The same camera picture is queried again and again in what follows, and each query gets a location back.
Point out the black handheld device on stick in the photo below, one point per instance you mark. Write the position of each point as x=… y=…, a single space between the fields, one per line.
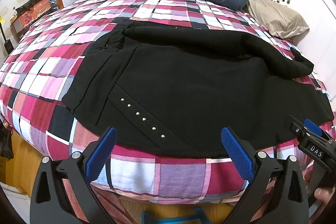
x=7 y=42

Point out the black pants with studs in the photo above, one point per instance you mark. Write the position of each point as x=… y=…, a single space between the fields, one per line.
x=171 y=90

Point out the beige pillow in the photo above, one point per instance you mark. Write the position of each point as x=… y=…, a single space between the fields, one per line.
x=277 y=19

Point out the plaid checkered bed cover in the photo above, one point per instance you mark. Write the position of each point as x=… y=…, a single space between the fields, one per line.
x=41 y=69

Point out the orange cardboard box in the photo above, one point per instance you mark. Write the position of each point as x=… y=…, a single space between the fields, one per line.
x=20 y=24

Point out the person's right hand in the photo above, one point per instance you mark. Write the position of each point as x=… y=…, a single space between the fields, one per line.
x=324 y=195

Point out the white carved headboard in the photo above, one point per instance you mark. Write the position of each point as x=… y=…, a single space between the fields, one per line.
x=318 y=43

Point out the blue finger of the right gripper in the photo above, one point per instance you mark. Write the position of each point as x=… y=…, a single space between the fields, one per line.
x=312 y=127

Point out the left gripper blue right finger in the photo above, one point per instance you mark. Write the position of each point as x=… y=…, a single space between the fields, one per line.
x=288 y=202

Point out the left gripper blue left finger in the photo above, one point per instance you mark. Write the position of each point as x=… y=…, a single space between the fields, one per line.
x=49 y=200

